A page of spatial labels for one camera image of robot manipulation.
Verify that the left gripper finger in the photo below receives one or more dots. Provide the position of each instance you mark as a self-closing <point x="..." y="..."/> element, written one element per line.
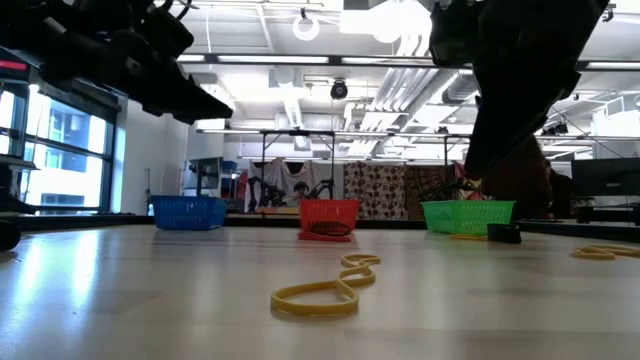
<point x="180" y="100"/>

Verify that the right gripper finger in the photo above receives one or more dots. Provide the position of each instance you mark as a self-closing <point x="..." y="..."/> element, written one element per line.
<point x="515" y="115"/>

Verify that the black background robot arm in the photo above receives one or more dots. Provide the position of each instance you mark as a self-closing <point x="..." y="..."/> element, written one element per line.
<point x="320" y="189"/>
<point x="265" y="192"/>

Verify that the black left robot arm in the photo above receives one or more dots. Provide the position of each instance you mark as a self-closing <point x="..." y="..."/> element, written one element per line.
<point x="30" y="30"/>

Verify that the black rubber band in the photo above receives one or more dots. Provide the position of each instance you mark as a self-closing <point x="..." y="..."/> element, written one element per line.
<point x="504" y="233"/>
<point x="347" y="230"/>

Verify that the black ceiling spotlight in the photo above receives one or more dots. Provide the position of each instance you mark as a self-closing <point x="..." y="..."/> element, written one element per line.
<point x="555" y="129"/>
<point x="339" y="90"/>

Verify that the long ceiling light tube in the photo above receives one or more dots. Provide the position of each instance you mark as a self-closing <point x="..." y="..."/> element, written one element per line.
<point x="380" y="60"/>
<point x="272" y="59"/>
<point x="615" y="65"/>
<point x="199" y="58"/>

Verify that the black screen on stand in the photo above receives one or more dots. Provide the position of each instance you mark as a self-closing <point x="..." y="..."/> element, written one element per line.
<point x="205" y="172"/>

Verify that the colourful patchwork quilt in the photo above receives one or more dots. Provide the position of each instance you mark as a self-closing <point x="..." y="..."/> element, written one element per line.
<point x="460" y="185"/>

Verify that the large window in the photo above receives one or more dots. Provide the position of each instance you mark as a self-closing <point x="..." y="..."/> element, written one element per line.
<point x="70" y="150"/>

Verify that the black computer monitor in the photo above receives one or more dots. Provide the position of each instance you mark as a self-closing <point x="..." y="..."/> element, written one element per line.
<point x="605" y="177"/>

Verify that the blue plastic basket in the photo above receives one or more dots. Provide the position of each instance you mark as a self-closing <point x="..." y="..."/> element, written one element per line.
<point x="187" y="212"/>

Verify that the dark orange patterned cloth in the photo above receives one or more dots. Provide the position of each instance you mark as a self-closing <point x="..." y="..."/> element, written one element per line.
<point x="430" y="190"/>

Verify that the green plastic basket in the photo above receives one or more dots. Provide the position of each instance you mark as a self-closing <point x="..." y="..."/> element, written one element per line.
<point x="462" y="217"/>

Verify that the white backdrop cloth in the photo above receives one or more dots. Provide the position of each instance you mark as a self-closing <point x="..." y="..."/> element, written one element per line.
<point x="280" y="172"/>

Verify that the brown dotted backdrop cloth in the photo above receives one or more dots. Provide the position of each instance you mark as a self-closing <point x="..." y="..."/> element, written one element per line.
<point x="375" y="190"/>

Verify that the red plastic basket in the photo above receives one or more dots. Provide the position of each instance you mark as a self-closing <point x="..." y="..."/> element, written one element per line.
<point x="327" y="210"/>

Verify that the black metal rig frame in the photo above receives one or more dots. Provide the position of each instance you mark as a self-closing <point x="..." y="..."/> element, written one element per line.
<point x="300" y="133"/>
<point x="455" y="136"/>

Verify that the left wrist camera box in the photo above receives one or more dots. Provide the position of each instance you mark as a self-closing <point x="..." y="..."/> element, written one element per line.
<point x="172" y="32"/>

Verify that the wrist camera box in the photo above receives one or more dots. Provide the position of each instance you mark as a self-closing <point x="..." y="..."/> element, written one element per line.
<point x="452" y="35"/>
<point x="172" y="32"/>

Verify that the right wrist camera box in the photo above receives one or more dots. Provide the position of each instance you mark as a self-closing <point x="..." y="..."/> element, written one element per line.
<point x="452" y="35"/>

